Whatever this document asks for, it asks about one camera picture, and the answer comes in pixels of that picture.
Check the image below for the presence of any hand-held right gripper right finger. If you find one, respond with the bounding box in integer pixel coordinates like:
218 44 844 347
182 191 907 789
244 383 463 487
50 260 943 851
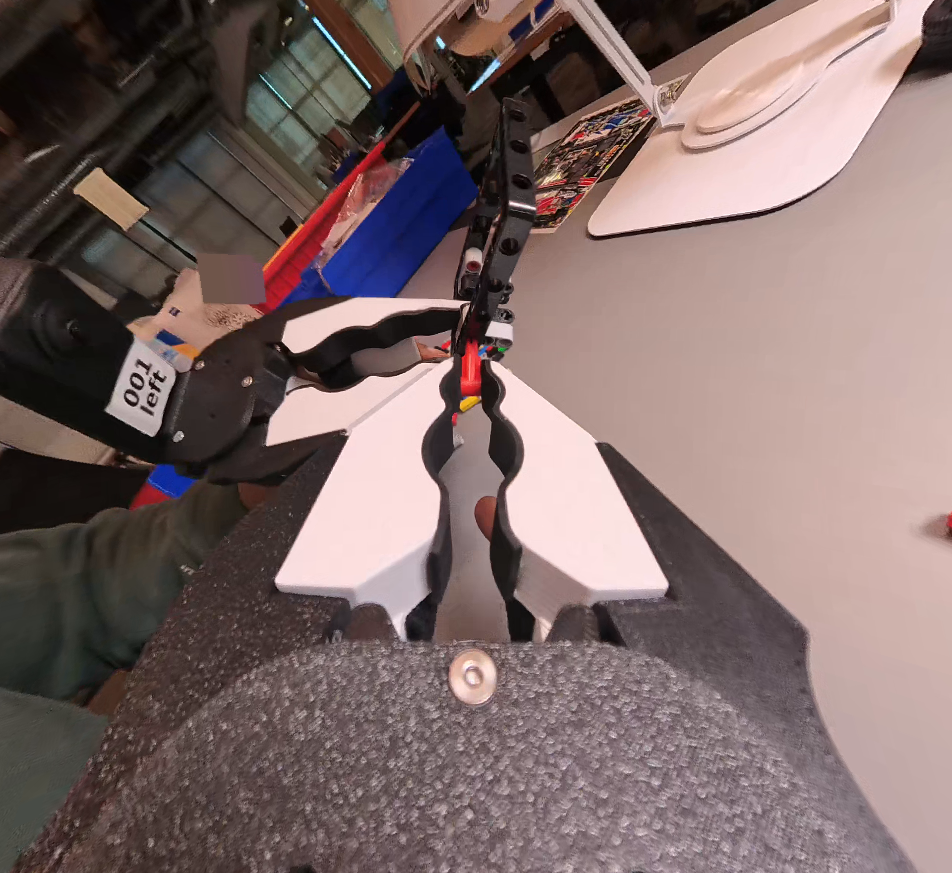
483 358 669 641

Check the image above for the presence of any white book stand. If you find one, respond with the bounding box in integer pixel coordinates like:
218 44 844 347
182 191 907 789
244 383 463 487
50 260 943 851
446 0 952 238

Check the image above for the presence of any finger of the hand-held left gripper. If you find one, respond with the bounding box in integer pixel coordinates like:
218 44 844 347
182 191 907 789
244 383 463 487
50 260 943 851
277 296 471 391
262 361 455 448

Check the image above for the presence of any person's left forearm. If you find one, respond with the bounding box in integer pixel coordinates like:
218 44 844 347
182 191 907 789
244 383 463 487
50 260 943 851
0 482 250 703

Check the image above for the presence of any pile of small lego pieces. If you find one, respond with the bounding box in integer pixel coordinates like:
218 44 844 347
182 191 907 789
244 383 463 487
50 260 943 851
440 338 516 446

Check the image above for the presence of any hanging paper sheet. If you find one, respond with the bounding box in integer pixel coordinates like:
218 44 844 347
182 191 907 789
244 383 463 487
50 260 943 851
73 167 150 232

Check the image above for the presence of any black rubber lego tire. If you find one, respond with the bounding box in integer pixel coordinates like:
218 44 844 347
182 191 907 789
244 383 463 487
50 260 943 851
921 0 952 74

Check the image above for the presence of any colourful sticker sheet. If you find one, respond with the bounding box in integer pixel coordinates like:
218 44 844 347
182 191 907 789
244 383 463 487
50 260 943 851
532 73 693 231

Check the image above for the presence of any black flat panel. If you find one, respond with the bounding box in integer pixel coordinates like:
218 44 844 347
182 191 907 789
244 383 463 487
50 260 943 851
0 445 153 535

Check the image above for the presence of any blue plastic bin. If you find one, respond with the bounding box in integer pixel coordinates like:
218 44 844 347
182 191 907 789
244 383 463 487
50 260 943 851
316 128 478 301
147 464 196 501

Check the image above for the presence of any white blue cardboard box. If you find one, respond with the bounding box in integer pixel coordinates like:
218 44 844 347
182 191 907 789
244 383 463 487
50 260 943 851
128 269 270 368

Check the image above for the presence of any red plastic bin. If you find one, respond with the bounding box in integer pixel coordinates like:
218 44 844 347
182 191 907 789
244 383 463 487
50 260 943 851
262 140 389 310

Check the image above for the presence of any clear plastic bag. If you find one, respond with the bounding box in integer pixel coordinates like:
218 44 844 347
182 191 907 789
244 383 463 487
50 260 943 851
312 158 415 272

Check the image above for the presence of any black lego frame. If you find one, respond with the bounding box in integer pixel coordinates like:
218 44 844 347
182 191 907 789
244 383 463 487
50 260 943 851
452 98 538 368

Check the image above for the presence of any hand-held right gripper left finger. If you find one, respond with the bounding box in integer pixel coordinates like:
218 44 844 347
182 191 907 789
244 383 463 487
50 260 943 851
274 358 455 641

